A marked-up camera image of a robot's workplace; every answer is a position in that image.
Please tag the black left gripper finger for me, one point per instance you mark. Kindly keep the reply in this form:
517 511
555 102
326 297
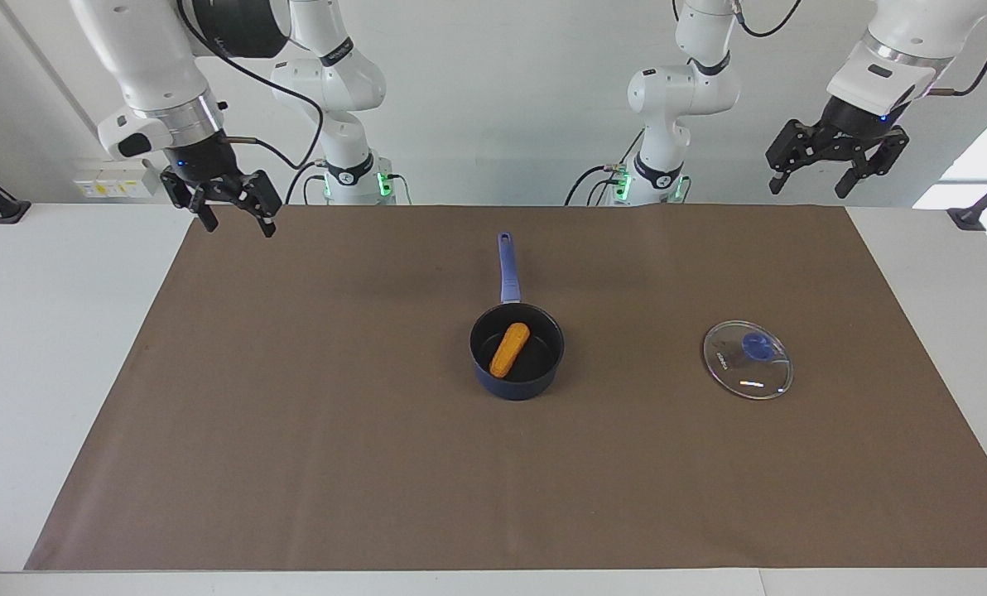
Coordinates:
878 157
787 149

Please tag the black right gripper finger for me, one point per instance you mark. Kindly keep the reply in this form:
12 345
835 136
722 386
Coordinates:
262 199
187 197

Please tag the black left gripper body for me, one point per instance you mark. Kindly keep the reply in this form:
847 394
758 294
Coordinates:
849 128

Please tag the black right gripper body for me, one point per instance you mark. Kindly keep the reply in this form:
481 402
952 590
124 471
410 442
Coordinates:
199 161

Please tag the glass lid with purple knob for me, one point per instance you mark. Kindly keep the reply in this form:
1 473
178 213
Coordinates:
750 360

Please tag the yellow corn cob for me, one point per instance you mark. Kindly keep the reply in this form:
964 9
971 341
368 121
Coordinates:
509 351

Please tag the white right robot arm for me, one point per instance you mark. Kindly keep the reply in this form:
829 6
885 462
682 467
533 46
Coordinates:
154 66

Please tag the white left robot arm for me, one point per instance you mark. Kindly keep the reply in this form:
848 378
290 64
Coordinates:
680 91

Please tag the brown table mat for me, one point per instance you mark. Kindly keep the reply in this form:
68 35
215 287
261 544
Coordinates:
295 455

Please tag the white wall socket strip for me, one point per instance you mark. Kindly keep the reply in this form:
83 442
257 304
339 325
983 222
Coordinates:
117 186

